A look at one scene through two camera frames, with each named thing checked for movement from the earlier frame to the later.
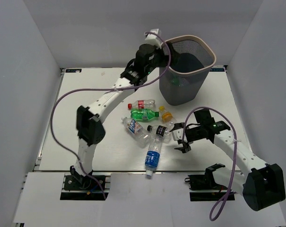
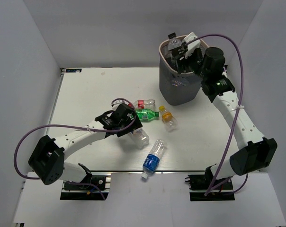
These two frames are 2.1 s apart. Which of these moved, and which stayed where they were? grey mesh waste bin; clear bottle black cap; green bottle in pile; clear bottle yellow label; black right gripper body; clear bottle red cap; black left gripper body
Moved: clear bottle black cap; black right gripper body; black left gripper body
Stayed: clear bottle yellow label; grey mesh waste bin; clear bottle red cap; green bottle in pile
